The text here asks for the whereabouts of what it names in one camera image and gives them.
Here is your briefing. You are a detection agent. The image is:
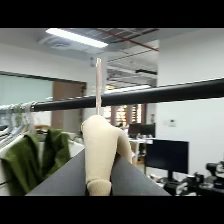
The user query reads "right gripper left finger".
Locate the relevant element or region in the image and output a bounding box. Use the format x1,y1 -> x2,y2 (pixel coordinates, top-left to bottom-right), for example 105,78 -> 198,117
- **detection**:
25,149 -> 90,197

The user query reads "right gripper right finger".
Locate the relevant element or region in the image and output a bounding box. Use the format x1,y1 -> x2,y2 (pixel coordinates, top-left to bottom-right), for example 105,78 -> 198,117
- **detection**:
110,153 -> 172,197

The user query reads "beige long-sleeved shirt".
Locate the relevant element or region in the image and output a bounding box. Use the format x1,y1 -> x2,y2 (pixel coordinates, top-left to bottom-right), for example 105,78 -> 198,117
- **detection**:
80,114 -> 134,197

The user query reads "black monitor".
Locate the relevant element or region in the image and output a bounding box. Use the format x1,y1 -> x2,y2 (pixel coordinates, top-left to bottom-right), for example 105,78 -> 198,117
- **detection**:
145,138 -> 190,183

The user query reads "green garment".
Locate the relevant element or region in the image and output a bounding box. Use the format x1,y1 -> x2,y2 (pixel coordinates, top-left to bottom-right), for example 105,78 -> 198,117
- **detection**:
0,127 -> 72,197

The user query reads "ceiling lamp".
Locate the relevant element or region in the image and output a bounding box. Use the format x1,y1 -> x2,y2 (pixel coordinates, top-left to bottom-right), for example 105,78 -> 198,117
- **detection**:
45,27 -> 110,50

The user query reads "black clothes rail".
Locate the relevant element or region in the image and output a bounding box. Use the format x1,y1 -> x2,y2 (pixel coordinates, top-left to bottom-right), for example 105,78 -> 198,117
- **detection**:
30,77 -> 224,113

